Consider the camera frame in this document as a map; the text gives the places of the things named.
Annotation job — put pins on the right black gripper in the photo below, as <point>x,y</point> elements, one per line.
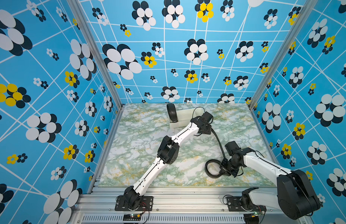
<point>222,168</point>

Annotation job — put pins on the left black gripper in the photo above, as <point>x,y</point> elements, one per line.
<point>209,129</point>

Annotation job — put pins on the long black leather belt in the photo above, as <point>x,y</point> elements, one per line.
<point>172,113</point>

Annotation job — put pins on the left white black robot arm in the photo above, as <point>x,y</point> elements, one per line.
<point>166,155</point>

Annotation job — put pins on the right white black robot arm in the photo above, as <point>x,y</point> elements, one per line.
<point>294,196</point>

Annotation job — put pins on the white compartment storage tray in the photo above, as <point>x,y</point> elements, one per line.
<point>184,116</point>

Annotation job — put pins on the right circuit board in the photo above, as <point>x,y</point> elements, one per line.
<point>251,218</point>

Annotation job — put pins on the circuit board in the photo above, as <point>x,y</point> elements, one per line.
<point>132,217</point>
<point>251,218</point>

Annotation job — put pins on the left circuit board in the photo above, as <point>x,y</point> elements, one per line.
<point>132,217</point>

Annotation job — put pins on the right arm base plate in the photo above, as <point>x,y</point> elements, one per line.
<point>237,204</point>

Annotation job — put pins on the aluminium front frame rail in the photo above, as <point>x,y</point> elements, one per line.
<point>173,205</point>

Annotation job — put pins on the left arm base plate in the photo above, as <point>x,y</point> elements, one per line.
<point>143,203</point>

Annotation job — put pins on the right aluminium corner post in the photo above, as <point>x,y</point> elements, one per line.
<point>290,38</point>

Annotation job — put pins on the aluminium corner post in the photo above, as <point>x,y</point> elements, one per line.
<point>79,16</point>
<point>290,38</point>

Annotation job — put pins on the left aluminium corner post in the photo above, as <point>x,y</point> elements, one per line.
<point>79,16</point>

